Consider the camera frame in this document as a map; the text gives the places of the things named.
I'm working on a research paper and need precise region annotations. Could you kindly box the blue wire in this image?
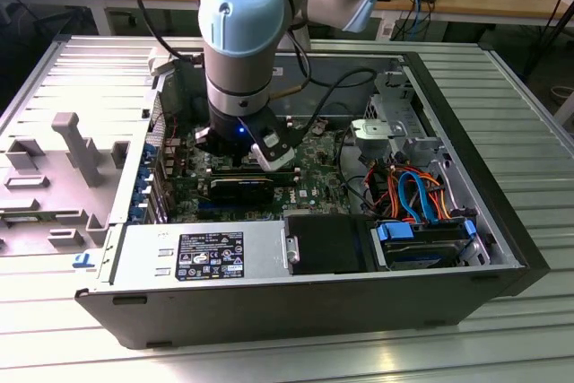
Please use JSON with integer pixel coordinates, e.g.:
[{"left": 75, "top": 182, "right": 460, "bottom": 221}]
[{"left": 397, "top": 170, "right": 441, "bottom": 227}]

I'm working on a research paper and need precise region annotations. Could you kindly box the black open PC case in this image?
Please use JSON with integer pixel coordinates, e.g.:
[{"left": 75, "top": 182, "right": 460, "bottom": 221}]
[{"left": 74, "top": 35, "right": 552, "bottom": 351}]

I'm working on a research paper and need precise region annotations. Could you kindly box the green motherboard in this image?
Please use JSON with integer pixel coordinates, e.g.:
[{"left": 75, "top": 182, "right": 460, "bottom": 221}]
[{"left": 163, "top": 113, "right": 373, "bottom": 225}]

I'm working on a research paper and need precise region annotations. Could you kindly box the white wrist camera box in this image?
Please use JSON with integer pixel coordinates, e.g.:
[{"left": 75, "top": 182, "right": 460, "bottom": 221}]
[{"left": 249, "top": 127, "right": 298, "bottom": 173}]

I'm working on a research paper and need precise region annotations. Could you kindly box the silver drive cage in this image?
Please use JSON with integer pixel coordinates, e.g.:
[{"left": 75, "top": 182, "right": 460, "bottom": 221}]
[{"left": 363, "top": 69, "right": 449, "bottom": 169}]

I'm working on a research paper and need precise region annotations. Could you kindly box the pale plastic case latch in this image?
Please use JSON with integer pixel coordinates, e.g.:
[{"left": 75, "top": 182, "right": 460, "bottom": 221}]
[{"left": 146, "top": 45, "right": 177, "bottom": 77}]

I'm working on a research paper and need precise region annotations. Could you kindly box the grey parts rack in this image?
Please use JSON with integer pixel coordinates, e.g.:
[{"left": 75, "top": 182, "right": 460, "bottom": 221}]
[{"left": 0, "top": 111, "right": 134, "bottom": 259}]

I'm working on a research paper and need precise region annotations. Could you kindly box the orange wire bundle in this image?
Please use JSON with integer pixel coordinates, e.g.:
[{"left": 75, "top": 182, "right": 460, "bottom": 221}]
[{"left": 366, "top": 165, "right": 455, "bottom": 223}]

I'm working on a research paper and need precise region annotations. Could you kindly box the black graphics card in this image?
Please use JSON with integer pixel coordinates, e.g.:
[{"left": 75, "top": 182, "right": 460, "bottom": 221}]
[{"left": 208, "top": 175, "right": 275, "bottom": 207}]

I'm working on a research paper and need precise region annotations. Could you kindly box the silver metal bracket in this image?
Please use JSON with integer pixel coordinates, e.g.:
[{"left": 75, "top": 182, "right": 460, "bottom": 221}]
[{"left": 349, "top": 118, "right": 404, "bottom": 162}]

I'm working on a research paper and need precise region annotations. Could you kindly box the hard disk in blue carrier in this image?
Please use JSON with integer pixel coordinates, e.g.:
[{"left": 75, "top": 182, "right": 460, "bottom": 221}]
[{"left": 370, "top": 219, "right": 480, "bottom": 273}]

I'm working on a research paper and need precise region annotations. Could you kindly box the silver power supply unit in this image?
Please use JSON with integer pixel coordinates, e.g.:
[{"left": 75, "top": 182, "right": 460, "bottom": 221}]
[{"left": 96, "top": 220, "right": 289, "bottom": 286}]

